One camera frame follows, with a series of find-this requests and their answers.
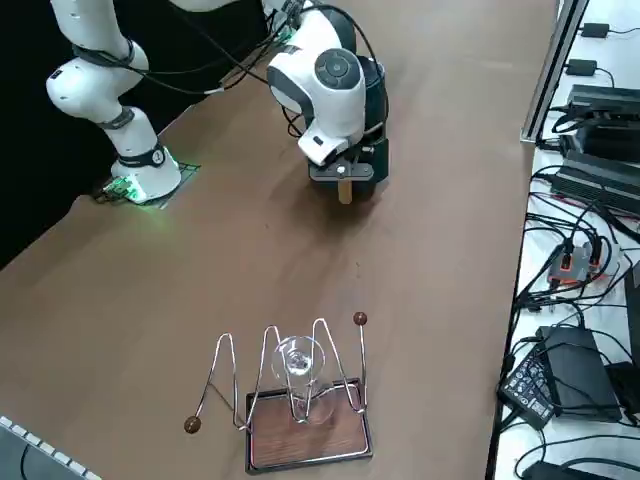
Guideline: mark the grey keyboard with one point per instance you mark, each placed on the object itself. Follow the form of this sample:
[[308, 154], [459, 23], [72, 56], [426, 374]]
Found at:
[[35, 452]]

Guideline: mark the black power adapter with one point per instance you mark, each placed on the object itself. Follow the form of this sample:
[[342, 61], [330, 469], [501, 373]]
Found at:
[[582, 66], [550, 471], [595, 29]]

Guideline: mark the dark wooden tray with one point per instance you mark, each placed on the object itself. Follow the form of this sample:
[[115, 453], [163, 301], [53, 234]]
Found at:
[[310, 445]]

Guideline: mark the black labelled power brick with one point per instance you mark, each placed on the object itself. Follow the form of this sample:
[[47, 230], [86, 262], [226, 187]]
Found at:
[[530, 397]]

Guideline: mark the large black power brick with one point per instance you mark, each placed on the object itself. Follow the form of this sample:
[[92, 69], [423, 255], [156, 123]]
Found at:
[[580, 372]]

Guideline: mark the clear wine glass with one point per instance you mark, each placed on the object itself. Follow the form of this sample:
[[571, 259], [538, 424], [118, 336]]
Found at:
[[295, 360]]

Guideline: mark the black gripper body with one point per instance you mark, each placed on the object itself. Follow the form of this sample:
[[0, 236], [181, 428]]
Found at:
[[350, 171]]

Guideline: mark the dark laptop edge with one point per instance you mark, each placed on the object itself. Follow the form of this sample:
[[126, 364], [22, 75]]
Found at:
[[633, 295]]

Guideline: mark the aluminium profile post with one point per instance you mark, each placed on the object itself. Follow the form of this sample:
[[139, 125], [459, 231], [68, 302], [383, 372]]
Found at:
[[550, 75]]

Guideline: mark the grey orange hub device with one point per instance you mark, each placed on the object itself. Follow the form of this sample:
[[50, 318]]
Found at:
[[575, 265]]

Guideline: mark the large black power supply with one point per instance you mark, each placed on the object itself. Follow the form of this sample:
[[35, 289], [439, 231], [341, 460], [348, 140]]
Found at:
[[607, 140], [595, 177], [605, 97]]

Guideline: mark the black box device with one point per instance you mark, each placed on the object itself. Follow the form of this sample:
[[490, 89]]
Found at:
[[626, 390]]

